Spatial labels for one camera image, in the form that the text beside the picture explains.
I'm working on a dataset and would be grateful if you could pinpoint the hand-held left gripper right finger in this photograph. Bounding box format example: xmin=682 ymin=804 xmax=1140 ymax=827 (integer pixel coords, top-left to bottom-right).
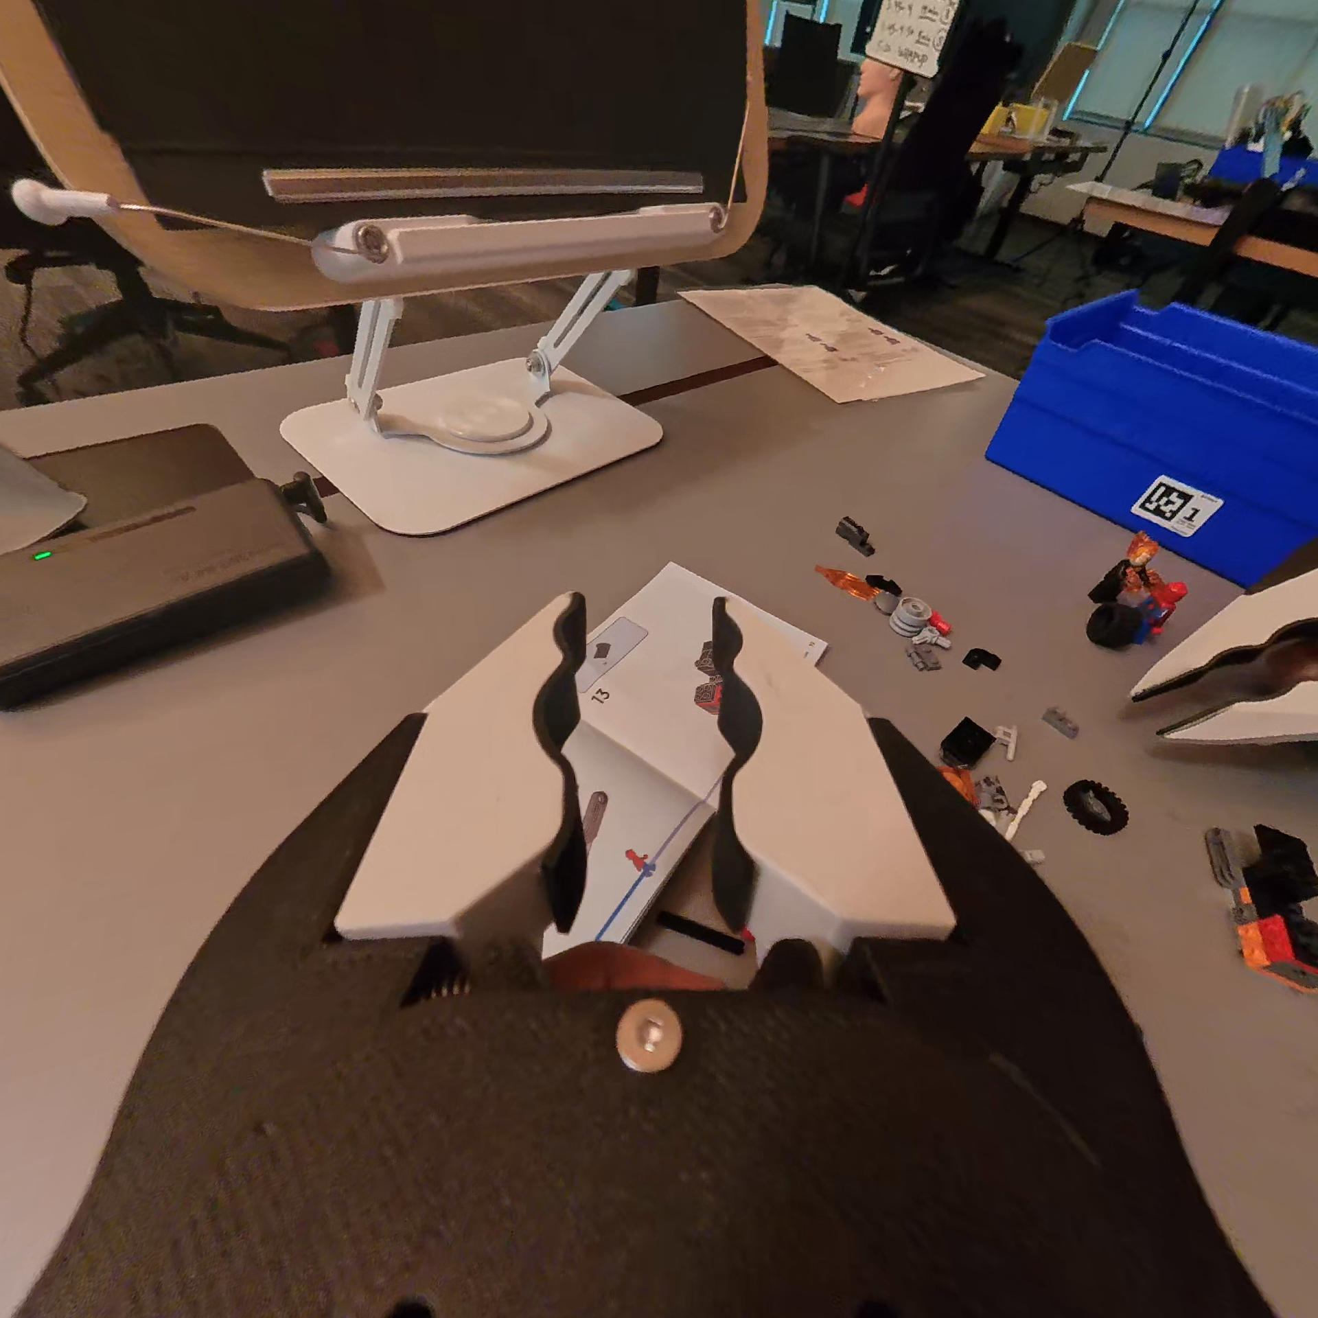
xmin=706 ymin=597 xmax=961 ymax=955

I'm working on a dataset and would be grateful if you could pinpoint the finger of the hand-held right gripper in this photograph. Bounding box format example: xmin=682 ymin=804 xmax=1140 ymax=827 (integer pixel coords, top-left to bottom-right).
xmin=1155 ymin=659 xmax=1318 ymax=749
xmin=1131 ymin=566 xmax=1318 ymax=706

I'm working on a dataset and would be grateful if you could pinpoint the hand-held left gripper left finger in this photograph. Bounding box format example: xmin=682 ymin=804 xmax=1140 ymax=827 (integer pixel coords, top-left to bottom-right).
xmin=332 ymin=589 xmax=592 ymax=941

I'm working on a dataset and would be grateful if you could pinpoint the lego instruction booklet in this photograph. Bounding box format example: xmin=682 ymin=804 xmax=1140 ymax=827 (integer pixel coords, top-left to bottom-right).
xmin=542 ymin=560 xmax=829 ymax=944

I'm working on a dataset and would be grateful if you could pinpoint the black orange lego vehicle assembly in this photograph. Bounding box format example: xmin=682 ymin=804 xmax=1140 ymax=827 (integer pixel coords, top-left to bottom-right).
xmin=1206 ymin=825 xmax=1318 ymax=995

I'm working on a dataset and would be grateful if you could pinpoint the red blue lego minifigure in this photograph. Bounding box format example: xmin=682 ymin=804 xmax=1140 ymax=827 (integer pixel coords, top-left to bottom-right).
xmin=1128 ymin=580 xmax=1192 ymax=647

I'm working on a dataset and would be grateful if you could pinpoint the flame head lego minifigure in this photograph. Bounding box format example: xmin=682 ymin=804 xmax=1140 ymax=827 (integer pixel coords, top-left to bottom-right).
xmin=1090 ymin=532 xmax=1159 ymax=609

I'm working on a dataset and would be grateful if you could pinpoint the thin black lego tire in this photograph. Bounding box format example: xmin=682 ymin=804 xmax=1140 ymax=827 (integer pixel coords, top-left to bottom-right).
xmin=1061 ymin=780 xmax=1132 ymax=835

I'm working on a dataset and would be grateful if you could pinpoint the blue plastic bin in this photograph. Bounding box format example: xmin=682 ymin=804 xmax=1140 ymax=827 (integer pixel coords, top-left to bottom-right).
xmin=985 ymin=291 xmax=1318 ymax=593

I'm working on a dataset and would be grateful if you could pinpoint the black power bank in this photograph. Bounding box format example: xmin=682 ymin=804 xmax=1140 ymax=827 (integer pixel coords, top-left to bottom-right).
xmin=0 ymin=479 xmax=332 ymax=712

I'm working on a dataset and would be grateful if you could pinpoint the white tablet stand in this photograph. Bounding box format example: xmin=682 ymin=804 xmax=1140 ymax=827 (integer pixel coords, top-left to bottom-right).
xmin=278 ymin=201 xmax=734 ymax=536

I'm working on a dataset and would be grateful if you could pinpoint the printed paper sheet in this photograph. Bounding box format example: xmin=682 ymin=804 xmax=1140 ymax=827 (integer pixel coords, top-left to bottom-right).
xmin=679 ymin=286 xmax=985 ymax=406

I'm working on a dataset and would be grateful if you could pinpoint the brown wooden desk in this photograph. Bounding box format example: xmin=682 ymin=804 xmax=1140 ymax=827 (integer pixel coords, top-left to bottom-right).
xmin=767 ymin=108 xmax=1110 ymax=286

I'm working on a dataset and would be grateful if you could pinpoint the white flat object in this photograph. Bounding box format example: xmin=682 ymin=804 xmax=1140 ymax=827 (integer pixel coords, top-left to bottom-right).
xmin=0 ymin=441 xmax=90 ymax=558

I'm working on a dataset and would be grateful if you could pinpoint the pink mannequin head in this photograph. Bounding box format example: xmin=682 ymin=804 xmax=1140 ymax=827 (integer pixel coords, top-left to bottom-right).
xmin=852 ymin=57 xmax=907 ymax=141

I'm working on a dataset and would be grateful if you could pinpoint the white handwritten board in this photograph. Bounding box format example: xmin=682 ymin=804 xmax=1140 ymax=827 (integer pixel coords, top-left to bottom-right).
xmin=864 ymin=0 xmax=966 ymax=78

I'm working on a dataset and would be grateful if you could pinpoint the thin wire with white end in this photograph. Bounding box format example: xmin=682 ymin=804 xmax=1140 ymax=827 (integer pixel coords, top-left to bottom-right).
xmin=10 ymin=179 xmax=355 ymax=253

